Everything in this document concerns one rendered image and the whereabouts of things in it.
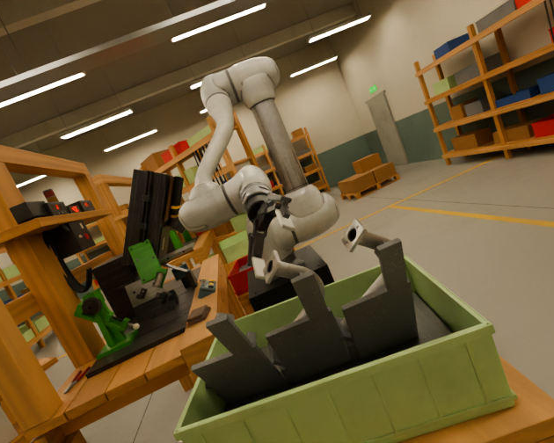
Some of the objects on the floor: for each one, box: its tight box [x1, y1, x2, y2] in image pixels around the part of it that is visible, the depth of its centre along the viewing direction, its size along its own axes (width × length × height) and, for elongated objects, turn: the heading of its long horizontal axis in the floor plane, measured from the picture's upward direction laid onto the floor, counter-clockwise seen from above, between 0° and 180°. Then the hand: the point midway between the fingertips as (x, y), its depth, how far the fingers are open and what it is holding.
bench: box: [23, 264, 246, 443], centre depth 189 cm, size 70×149×88 cm, turn 78°
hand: (273, 250), depth 68 cm, fingers open, 13 cm apart
